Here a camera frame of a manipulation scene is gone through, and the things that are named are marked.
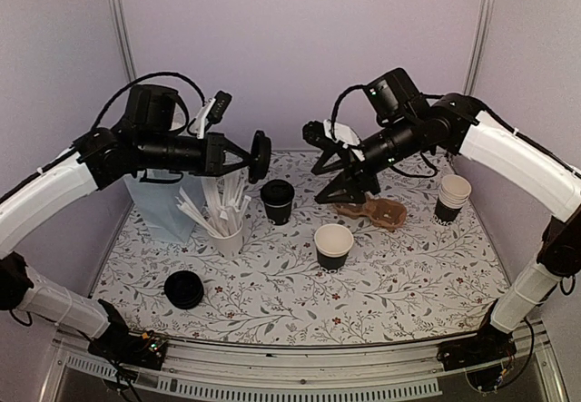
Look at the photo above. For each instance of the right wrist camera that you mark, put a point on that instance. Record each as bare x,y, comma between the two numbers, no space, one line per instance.
333,138

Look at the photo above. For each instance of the stack of black lids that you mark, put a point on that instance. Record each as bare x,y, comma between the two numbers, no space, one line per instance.
184,289

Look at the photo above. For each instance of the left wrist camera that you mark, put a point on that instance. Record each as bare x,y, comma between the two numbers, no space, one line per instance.
210,114

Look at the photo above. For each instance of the floral table mat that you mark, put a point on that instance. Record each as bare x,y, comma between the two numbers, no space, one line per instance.
422,280

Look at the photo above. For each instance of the front aluminium rail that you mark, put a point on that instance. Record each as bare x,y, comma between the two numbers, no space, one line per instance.
213,371

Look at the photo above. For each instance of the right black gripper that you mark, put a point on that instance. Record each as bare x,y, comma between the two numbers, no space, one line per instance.
353,167

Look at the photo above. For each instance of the brown cardboard cup carrier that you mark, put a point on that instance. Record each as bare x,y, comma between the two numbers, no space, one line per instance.
381,212

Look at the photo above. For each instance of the black lidded coffee cup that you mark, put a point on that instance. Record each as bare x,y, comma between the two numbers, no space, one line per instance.
277,197

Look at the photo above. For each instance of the aluminium frame post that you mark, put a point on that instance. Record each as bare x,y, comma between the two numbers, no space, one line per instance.
485,14
123,39

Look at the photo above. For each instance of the light blue paper bag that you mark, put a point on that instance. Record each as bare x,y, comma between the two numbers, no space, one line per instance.
154,194

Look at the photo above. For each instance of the right aluminium frame post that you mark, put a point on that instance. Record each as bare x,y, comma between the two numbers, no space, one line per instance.
485,14

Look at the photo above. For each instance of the single black cup lid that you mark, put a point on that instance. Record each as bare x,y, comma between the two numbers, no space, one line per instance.
260,157

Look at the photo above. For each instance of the stack of paper cups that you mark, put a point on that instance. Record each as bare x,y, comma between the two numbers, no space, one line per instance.
453,193

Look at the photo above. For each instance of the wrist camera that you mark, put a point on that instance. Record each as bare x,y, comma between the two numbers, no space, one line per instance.
210,114
333,138

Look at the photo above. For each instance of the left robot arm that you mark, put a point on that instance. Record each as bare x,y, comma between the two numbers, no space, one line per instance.
142,140

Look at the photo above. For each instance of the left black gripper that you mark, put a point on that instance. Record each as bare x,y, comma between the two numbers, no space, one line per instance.
216,143

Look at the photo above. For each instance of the white cup holding straws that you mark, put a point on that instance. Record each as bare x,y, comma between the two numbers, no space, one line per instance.
227,237

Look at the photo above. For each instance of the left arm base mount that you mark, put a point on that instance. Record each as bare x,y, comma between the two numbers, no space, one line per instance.
143,351

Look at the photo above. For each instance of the single black paper cup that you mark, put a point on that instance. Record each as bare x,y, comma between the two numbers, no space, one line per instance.
333,244

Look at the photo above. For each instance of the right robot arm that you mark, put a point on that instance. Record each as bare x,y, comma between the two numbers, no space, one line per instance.
412,122

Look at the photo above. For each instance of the left aluminium frame post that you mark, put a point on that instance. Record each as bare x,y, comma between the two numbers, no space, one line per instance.
123,39

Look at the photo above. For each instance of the bundle of wrapped straws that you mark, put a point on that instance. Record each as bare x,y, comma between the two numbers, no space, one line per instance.
226,204

